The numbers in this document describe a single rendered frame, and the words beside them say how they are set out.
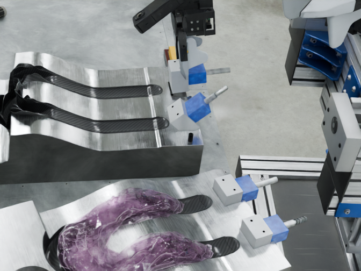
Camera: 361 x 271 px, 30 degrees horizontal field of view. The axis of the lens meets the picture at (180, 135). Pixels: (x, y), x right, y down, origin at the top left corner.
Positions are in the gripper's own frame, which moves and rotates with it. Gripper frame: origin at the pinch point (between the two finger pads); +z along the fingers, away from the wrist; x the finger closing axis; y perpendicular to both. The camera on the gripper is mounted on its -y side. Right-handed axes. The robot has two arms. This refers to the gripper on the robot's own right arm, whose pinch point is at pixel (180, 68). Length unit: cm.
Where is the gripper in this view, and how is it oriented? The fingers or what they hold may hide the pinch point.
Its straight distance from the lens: 142.2
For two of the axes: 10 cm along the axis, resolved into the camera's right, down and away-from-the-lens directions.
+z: 0.7, 8.1, 5.8
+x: -1.5, -5.7, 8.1
